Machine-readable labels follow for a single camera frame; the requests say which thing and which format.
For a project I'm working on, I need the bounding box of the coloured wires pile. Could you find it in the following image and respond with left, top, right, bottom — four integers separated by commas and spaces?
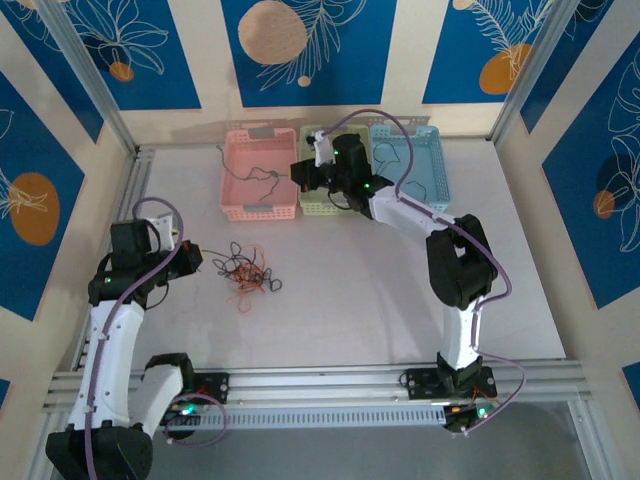
227, 243, 271, 316
232, 264, 269, 292

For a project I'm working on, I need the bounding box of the green perforated plastic basket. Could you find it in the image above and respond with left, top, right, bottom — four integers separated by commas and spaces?
297, 123, 377, 218

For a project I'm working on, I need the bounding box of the blue perforated plastic basket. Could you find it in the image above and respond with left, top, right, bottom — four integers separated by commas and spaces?
368, 124, 454, 211

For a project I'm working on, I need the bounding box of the pink perforated plastic basket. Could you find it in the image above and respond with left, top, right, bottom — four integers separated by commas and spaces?
219, 127, 300, 224

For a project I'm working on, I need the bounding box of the controller board with green light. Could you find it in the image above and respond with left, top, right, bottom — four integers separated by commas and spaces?
442, 399, 502, 437
158, 397, 211, 442

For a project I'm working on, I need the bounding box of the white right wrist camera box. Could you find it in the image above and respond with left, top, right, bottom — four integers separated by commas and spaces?
305, 129, 335, 169

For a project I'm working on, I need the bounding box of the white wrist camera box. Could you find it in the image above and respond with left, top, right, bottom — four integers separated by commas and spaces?
305, 129, 335, 169
147, 213, 182, 252

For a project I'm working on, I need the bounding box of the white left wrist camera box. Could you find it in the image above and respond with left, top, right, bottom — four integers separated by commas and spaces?
147, 213, 182, 252

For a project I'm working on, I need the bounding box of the aluminium side rail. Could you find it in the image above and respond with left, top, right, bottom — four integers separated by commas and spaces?
24, 147, 156, 480

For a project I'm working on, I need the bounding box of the blue floral wall panel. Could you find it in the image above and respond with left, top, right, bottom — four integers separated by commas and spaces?
541, 47, 640, 310
58, 0, 202, 112
0, 71, 87, 323
0, 7, 106, 145
421, 0, 569, 106
221, 0, 397, 108
518, 0, 617, 135

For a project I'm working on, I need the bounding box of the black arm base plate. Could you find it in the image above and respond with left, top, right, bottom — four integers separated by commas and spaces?
399, 367, 497, 402
192, 371, 232, 404

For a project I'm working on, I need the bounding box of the aluminium frame post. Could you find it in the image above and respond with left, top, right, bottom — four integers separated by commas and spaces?
490, 0, 586, 146
34, 0, 139, 156

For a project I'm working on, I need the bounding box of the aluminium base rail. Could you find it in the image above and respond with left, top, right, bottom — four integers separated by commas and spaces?
47, 357, 587, 409

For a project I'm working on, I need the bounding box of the grey slotted cable duct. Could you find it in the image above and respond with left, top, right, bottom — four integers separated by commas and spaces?
159, 402, 449, 431

